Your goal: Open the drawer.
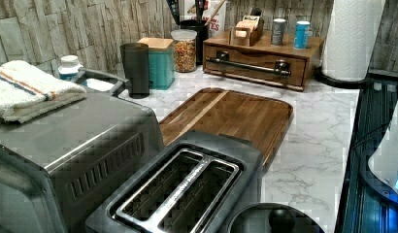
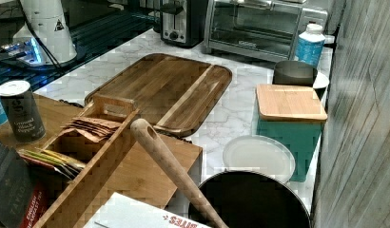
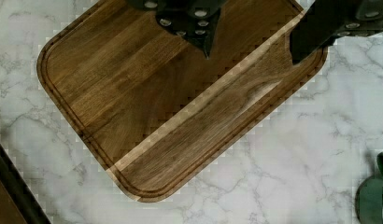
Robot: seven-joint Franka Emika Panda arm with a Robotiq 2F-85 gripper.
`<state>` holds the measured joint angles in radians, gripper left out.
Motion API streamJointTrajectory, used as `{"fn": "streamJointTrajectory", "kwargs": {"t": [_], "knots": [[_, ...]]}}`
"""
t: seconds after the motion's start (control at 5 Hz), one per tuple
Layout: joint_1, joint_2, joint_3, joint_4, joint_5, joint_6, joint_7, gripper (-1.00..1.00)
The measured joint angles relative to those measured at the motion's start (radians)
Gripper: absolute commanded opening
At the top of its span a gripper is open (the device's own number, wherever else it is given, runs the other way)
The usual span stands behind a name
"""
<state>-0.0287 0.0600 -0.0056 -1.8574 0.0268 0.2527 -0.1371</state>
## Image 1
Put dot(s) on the black paper towel holder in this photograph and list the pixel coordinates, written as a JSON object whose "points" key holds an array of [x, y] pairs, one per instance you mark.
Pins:
{"points": [[322, 78]]}

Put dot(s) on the wooden spatula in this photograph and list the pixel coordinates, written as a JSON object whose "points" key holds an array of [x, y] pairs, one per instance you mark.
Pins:
{"points": [[214, 12]]}

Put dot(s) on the grey spice shaker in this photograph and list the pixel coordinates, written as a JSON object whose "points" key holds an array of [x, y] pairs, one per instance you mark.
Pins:
{"points": [[278, 28]]}

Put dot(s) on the dark grey tumbler cup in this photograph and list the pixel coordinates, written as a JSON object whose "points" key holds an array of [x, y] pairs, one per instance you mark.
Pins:
{"points": [[135, 62]]}

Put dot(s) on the white striped folded towel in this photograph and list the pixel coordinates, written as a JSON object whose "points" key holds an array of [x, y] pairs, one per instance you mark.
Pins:
{"points": [[26, 91]]}

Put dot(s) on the silver toaster oven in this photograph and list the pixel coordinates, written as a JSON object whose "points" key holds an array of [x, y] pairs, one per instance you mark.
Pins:
{"points": [[57, 168]]}

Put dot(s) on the wooden drawer box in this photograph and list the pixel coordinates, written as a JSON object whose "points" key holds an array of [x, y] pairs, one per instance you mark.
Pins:
{"points": [[264, 54]]}

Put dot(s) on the teal canister wooden lid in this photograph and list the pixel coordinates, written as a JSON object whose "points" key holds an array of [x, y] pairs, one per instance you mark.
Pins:
{"points": [[161, 62]]}

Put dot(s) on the wooden cutting board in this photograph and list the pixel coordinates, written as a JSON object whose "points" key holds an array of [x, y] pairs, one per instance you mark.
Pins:
{"points": [[263, 121]]}

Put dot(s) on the blue spice shaker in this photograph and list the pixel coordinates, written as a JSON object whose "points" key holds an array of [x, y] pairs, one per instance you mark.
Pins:
{"points": [[301, 34]]}

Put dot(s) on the clear jar with cereal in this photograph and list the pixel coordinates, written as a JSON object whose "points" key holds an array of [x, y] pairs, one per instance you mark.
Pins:
{"points": [[184, 50]]}

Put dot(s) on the black two-slot toaster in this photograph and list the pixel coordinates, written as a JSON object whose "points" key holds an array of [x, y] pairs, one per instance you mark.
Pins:
{"points": [[195, 185]]}

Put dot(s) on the black drawer handle bar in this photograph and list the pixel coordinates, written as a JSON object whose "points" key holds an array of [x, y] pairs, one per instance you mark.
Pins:
{"points": [[281, 67]]}

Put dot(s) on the white paper towel roll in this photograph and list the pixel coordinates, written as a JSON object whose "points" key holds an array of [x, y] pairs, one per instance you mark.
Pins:
{"points": [[351, 37]]}

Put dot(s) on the white cap soap bottle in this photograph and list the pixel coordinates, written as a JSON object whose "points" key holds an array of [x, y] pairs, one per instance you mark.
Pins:
{"points": [[69, 67]]}

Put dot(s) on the black kettle lid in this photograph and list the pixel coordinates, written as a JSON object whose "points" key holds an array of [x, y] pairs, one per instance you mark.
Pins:
{"points": [[272, 218]]}

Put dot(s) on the wooden tea bag holder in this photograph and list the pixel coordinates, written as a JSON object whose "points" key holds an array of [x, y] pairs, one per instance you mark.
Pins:
{"points": [[247, 31]]}

